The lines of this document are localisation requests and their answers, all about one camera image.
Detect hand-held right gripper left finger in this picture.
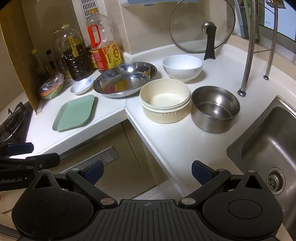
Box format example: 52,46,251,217
32,159,118,208

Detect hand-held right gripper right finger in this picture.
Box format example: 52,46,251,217
180,160,264,207

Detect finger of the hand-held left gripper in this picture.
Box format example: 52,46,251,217
0,142,35,156
0,153,61,171

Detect deep stainless steel bowl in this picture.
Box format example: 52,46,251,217
191,86,241,134

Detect green plastic plate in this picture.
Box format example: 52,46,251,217
52,95,96,132

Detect cream plastic bowl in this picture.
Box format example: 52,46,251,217
139,78,192,124

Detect shallow stainless steel basin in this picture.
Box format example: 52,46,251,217
93,61,158,98

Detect black gas stove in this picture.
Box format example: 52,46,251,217
0,101,33,144

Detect green bowl in plastic bag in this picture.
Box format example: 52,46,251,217
38,72,65,100

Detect stainless steel sink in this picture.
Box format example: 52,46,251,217
226,95,296,234

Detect sink drain strainer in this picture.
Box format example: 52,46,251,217
265,167,286,195

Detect small white blue-patterned saucer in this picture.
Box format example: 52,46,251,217
70,77,95,95

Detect small bottle yellow cap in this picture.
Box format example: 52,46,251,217
31,49,48,78

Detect brown cardboard panel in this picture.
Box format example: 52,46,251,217
0,0,42,115

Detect small dark bottle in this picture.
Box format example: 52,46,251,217
45,49,57,72

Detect dark oil bottle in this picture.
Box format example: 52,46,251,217
57,23,93,81

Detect white ceramic bowl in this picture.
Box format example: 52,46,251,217
162,55,203,83

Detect steel dish rack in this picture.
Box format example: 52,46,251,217
238,0,281,97

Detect glass pot lid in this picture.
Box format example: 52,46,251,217
169,0,236,61

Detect white perforated rack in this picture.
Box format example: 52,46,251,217
71,0,123,22

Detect green cutting board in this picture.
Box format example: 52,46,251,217
242,0,259,43

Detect window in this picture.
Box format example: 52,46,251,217
258,0,296,42

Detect soy sauce bottle red handle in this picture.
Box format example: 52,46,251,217
86,7,119,73

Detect white blue wall holder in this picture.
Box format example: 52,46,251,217
120,0,177,7

